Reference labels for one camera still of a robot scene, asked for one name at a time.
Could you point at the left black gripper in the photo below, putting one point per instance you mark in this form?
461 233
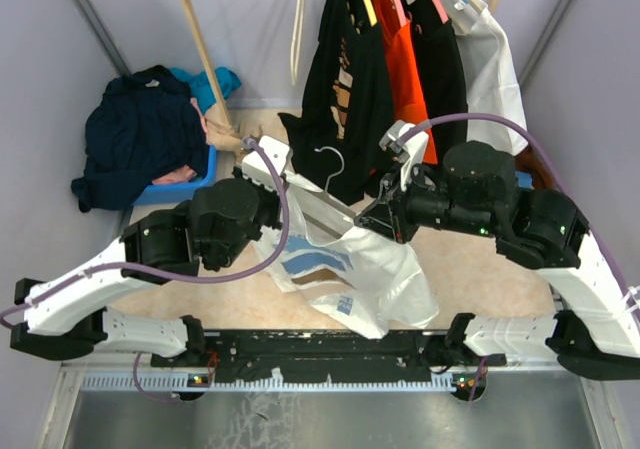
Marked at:
272 195

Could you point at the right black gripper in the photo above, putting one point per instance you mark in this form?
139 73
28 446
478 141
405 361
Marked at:
390 215

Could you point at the white t shirt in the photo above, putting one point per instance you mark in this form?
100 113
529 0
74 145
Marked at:
353 275

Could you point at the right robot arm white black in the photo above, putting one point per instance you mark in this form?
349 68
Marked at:
476 192

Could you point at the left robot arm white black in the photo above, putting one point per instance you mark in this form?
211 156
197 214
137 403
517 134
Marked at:
71 317

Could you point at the black printed hanging shirt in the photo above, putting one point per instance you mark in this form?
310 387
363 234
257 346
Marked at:
347 101

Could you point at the white hanging shirt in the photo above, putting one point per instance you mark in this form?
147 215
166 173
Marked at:
491 81

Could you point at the orange hanging shirt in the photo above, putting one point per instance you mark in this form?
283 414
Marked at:
407 94

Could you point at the beige hanger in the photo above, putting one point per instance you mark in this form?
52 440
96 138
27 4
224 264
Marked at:
296 41

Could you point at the beige garment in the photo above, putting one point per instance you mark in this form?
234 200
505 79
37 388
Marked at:
224 136

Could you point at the pink garment in basket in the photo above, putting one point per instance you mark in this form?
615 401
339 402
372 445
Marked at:
183 174

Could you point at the blue plastic basket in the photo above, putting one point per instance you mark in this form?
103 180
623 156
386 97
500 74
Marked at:
179 192

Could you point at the teal garment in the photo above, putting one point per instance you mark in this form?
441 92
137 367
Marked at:
201 88

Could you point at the navy blue garment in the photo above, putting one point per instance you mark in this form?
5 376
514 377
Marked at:
144 128

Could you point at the blue yellow printed garment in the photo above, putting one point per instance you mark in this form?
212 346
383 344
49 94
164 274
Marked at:
524 180

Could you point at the brown garment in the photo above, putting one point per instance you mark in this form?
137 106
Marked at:
527 161

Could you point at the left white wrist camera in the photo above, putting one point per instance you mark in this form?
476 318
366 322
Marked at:
265 161

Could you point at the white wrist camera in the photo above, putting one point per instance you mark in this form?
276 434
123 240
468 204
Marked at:
408 142
265 161

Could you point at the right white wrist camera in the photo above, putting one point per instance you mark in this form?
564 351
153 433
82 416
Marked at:
408 142

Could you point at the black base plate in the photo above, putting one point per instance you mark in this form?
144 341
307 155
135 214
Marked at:
338 356

